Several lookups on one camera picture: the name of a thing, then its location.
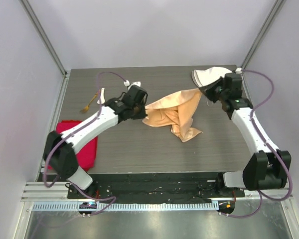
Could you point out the aluminium front rail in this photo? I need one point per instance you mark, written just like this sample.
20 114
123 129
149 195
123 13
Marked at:
36 191

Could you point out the white spoon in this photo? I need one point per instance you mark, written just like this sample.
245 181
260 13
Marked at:
101 98

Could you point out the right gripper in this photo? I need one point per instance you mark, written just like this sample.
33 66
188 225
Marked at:
208 90

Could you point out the red folded cloth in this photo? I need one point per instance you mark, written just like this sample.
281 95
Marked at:
85 157

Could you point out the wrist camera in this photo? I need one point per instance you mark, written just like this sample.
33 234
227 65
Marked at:
238 70
137 83

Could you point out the left aluminium frame post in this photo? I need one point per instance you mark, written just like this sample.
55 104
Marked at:
43 36

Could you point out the aluminium frame post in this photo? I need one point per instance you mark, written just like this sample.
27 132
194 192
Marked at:
43 36
270 18

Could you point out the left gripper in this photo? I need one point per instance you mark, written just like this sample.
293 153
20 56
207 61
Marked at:
142 114

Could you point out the gold fork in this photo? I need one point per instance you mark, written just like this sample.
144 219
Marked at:
86 108

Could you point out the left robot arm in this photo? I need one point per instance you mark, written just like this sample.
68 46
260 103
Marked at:
61 149

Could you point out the white slotted cable duct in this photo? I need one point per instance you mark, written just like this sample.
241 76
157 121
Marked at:
84 206

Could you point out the white bucket hat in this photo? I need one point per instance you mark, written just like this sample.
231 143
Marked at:
203 78

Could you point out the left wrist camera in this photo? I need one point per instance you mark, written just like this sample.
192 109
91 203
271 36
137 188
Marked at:
137 83

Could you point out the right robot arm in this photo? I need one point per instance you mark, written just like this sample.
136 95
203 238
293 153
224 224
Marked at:
268 165

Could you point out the right aluminium frame post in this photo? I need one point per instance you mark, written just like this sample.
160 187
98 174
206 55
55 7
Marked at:
270 18

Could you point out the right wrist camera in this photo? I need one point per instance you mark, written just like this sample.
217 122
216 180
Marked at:
238 70

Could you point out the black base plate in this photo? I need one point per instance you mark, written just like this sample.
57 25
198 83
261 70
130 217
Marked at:
160 188

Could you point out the peach cloth napkin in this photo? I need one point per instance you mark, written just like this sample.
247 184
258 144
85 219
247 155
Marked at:
175 110

